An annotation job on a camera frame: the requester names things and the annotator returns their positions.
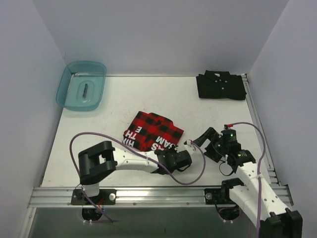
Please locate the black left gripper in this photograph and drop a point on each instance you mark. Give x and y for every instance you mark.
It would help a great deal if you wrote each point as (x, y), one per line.
(184, 157)

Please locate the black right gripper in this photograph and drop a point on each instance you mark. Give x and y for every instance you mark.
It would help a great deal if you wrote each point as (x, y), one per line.
(213, 148)

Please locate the red black plaid shirt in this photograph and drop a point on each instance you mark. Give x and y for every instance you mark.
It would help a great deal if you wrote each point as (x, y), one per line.
(151, 132)

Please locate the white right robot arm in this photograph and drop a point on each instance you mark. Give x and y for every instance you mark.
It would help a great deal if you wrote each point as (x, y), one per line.
(248, 191)

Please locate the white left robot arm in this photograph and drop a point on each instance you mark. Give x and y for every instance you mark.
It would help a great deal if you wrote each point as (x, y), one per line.
(99, 161)

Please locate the folded black button shirt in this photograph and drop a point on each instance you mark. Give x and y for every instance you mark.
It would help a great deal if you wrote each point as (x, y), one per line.
(220, 85)

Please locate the dark object in basin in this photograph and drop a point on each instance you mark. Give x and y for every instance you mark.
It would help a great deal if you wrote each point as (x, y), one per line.
(85, 91)

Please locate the teal plastic basin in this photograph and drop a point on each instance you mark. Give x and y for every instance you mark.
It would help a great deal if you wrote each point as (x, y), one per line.
(71, 86)

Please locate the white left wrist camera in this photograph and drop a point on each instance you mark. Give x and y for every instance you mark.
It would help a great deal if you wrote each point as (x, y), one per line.
(190, 147)

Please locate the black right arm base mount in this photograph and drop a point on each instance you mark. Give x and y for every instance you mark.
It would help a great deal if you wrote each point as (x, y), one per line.
(218, 196)

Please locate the aluminium right side rail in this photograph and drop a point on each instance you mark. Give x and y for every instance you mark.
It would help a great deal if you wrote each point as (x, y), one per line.
(256, 121)

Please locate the aluminium rail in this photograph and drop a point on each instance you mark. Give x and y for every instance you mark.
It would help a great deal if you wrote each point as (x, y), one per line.
(256, 121)
(179, 196)

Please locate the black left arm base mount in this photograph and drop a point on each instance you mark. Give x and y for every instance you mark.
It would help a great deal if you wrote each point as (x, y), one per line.
(105, 197)

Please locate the aluminium front rail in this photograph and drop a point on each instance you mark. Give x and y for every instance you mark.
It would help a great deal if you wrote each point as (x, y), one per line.
(179, 196)

